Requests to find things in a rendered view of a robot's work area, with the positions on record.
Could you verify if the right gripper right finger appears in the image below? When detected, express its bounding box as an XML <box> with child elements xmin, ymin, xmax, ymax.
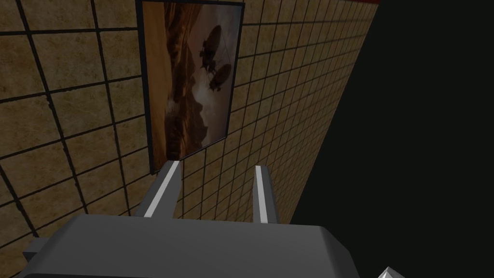
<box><xmin>252</xmin><ymin>165</ymin><xmax>280</xmax><ymax>224</ymax></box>

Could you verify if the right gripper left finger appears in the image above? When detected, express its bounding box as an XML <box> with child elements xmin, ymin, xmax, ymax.
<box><xmin>134</xmin><ymin>160</ymin><xmax>182</xmax><ymax>219</ymax></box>

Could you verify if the framed landscape picture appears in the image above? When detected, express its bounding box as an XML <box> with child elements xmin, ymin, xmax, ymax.
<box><xmin>135</xmin><ymin>0</ymin><xmax>246</xmax><ymax>175</ymax></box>

